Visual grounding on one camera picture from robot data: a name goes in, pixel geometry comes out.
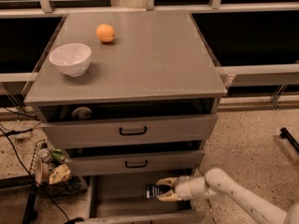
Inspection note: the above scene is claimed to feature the metal window railing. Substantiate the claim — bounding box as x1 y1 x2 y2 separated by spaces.
0 0 299 20

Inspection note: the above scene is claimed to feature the grey top drawer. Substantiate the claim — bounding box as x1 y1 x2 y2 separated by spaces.
36 98 219 150

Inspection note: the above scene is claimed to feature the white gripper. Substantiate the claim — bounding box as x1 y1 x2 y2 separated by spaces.
156 175 192 202

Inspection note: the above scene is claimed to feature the green snack packet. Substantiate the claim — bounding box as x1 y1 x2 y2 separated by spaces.
50 149 65 163

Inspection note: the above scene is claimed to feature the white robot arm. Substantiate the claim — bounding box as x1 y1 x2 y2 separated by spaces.
156 168 299 224

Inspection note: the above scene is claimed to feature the grey drawer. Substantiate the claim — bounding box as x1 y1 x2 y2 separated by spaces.
36 98 219 150
65 141 204 175
85 170 205 224

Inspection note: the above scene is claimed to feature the orange fruit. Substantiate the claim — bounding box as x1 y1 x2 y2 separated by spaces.
96 24 115 43

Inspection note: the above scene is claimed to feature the grey drawer cabinet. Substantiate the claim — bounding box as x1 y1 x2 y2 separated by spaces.
23 9 228 224

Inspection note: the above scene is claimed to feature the yellow snack bag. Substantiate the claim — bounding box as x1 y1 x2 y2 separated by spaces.
49 163 72 185

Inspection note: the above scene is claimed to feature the blue rxbar snack bar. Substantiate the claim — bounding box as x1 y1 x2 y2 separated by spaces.
145 184 170 200

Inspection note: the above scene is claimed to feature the black stand leg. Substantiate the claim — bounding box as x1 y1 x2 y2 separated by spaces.
22 182 38 224

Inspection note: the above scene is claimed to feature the grey bottom drawer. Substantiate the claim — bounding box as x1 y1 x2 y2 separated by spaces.
85 170 205 224

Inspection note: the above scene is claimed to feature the black bar on floor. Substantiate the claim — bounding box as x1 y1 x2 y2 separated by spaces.
280 128 299 153

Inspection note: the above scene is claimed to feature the black cable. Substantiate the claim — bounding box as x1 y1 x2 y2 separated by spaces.
0 121 71 222

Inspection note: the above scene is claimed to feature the grey middle drawer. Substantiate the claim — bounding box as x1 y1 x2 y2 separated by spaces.
65 141 204 175

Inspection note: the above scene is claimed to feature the white ceramic bowl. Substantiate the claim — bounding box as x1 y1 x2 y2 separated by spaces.
50 43 92 77

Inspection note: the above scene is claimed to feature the round object in top drawer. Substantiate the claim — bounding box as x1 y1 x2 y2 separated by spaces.
71 106 92 120

